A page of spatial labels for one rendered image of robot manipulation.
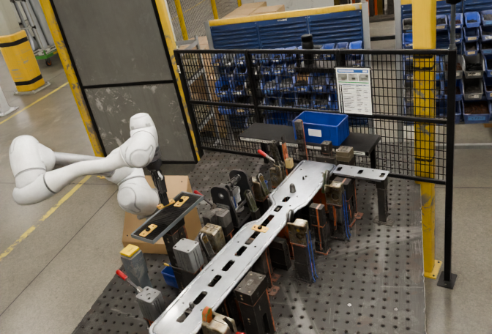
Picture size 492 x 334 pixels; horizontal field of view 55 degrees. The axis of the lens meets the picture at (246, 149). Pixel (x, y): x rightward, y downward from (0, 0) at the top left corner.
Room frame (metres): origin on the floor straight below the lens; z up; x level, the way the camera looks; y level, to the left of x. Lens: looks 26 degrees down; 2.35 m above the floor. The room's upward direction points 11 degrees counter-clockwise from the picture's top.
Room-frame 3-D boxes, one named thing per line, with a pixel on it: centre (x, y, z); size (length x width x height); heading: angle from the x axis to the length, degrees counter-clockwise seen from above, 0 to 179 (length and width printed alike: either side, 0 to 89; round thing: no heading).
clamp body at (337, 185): (2.04, -0.41, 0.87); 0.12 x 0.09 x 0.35; 52
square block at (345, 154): (2.35, -0.55, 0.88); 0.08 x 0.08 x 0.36; 52
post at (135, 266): (1.66, 0.57, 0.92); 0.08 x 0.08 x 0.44; 52
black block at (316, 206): (1.96, -0.29, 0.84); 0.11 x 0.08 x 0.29; 52
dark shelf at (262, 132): (2.68, -0.38, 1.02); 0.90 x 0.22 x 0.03; 52
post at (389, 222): (2.10, -0.67, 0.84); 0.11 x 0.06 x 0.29; 52
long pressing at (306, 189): (1.83, 0.01, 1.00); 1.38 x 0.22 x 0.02; 142
